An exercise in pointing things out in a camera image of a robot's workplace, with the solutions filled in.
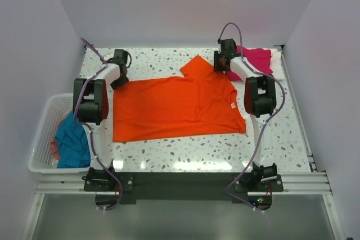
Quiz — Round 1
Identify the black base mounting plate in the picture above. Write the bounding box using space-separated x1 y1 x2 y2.
82 169 284 210

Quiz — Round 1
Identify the orange t-shirt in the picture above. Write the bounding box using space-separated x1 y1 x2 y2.
112 56 246 143

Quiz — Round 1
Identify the purple cable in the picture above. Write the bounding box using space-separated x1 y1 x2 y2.
218 22 286 206
72 37 125 211

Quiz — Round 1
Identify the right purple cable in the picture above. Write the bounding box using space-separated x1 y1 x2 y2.
218 22 286 206

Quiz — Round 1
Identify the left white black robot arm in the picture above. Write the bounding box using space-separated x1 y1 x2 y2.
73 49 132 170

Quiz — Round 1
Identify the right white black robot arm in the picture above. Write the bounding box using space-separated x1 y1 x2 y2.
214 38 277 191

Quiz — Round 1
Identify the folded white t-shirt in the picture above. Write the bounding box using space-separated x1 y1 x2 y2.
270 48 285 81

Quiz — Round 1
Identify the blue t-shirt in basket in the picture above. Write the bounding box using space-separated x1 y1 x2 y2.
55 111 91 169

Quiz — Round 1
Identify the white plastic laundry basket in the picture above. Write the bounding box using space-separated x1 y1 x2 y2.
28 93 88 174

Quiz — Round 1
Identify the folded magenta t-shirt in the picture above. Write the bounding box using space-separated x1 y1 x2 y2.
226 45 273 81

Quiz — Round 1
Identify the pink garment in basket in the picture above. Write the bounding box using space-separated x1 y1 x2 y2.
49 111 70 161

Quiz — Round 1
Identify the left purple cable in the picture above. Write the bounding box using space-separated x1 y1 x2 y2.
72 37 125 211

